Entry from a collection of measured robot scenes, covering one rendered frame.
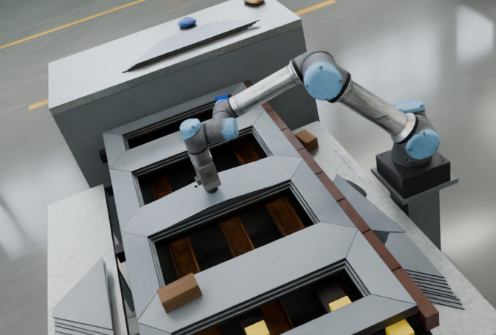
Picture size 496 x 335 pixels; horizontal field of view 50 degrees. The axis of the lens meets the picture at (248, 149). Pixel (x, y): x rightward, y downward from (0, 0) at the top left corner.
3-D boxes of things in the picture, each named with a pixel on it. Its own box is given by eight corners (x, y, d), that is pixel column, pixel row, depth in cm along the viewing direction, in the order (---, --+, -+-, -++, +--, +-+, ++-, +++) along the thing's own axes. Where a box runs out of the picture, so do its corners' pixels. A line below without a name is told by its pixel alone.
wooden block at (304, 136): (319, 146, 238) (317, 137, 235) (308, 152, 236) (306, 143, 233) (305, 137, 245) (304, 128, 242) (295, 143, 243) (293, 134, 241)
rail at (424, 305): (426, 331, 144) (426, 318, 140) (244, 92, 276) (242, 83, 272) (439, 325, 144) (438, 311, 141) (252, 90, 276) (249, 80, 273)
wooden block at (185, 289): (166, 313, 158) (161, 303, 155) (161, 299, 163) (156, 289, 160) (203, 295, 161) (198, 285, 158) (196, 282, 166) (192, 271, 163)
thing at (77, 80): (52, 116, 249) (48, 108, 247) (51, 69, 298) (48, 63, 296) (302, 26, 267) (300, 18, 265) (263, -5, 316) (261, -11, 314)
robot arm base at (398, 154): (417, 141, 212) (415, 119, 207) (440, 157, 199) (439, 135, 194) (384, 153, 209) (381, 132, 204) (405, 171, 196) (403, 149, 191)
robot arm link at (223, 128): (234, 108, 187) (204, 114, 189) (233, 122, 178) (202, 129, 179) (239, 127, 191) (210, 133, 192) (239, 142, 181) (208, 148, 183)
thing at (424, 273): (429, 326, 154) (429, 317, 152) (364, 241, 186) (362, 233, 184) (466, 309, 156) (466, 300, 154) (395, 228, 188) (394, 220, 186)
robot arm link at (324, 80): (437, 122, 190) (314, 43, 175) (450, 144, 177) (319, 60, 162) (414, 147, 195) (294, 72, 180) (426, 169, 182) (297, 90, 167)
